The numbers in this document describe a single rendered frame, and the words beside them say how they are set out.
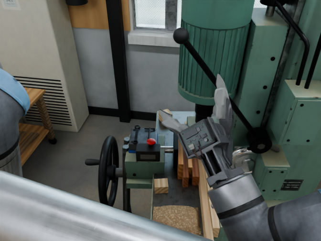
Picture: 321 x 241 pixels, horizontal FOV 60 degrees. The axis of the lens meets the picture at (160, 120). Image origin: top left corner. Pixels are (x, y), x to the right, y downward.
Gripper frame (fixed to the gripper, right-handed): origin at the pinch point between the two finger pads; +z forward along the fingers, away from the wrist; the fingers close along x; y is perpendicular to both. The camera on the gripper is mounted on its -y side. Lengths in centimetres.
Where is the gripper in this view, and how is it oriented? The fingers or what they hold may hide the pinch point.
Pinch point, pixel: (188, 92)
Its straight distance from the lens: 61.0
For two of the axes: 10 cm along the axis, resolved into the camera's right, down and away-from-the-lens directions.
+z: -3.8, -8.8, 2.9
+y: -4.9, -0.8, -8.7
